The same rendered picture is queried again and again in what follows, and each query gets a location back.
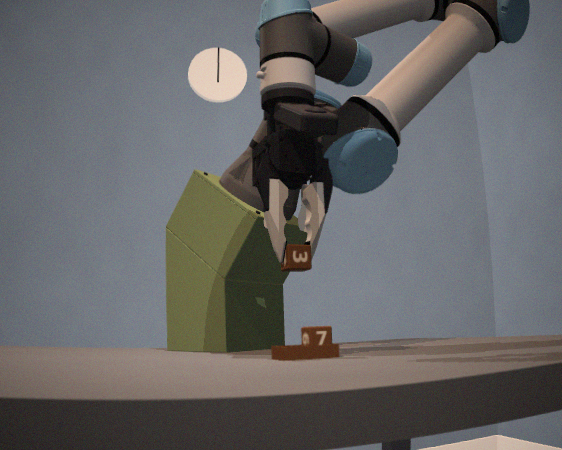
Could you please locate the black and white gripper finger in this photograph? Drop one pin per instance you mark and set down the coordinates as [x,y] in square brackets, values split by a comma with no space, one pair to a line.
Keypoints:
[274,194]
[315,199]

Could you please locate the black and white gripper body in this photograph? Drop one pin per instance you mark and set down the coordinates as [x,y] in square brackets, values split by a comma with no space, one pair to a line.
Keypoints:
[288,149]

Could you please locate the brown wooden calendar cube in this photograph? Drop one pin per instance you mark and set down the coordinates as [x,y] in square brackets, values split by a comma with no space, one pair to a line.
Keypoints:
[297,258]
[319,335]

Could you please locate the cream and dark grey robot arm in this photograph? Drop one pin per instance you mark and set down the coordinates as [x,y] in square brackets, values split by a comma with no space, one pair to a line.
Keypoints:
[360,154]

